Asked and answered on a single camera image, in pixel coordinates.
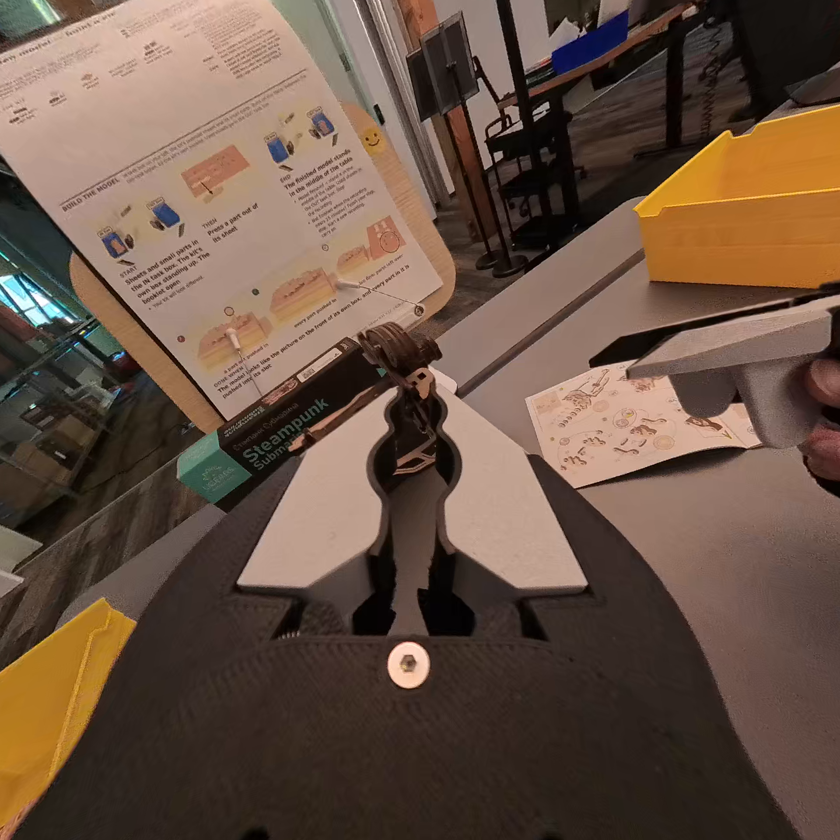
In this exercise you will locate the assembly instruction booklet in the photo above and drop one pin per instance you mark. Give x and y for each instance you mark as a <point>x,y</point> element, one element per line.
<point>590,433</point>

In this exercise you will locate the metal storage shelf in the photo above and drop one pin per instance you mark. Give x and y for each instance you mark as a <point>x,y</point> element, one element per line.
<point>52,420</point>

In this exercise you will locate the dark panel on stand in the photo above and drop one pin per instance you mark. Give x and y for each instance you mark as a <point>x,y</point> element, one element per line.
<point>443,69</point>

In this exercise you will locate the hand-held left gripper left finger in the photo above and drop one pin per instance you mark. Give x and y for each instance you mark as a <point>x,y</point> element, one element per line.
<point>315,525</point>

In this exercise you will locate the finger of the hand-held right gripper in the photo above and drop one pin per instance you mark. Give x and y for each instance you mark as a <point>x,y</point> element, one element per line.
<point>735,341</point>

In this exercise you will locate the blue plastic bin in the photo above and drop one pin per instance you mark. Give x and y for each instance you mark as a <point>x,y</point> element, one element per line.
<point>590,43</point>

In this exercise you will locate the wooden office desk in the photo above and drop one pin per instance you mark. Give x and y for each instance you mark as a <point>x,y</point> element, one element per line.
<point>656,33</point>

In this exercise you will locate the yellow plastic bin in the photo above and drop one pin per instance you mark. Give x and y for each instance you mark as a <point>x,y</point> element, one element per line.
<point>39,709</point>
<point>735,243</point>

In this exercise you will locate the person's right hand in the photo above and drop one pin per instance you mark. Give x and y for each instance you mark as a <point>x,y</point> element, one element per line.
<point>828,380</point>

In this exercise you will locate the wooden model assembly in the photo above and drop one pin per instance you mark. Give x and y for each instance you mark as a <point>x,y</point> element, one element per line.
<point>394,348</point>

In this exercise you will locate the black and teal kit box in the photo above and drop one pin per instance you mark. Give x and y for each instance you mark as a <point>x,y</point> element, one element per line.
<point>262,453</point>

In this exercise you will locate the yellow smiley sticker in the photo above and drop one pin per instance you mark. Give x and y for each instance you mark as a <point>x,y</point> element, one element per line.
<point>373,140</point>

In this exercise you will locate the black office chair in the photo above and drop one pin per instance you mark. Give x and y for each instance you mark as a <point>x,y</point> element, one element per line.
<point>525,170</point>

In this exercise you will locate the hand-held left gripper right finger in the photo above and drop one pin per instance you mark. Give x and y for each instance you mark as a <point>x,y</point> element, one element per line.
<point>512,525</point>

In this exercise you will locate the white instruction poster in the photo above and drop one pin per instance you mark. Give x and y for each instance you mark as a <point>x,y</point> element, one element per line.
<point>197,197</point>

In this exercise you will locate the rounded wooden board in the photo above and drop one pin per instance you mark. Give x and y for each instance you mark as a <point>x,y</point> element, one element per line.
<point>141,354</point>

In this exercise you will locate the black stanchion base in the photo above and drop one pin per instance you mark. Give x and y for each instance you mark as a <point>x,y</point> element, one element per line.
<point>505,264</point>

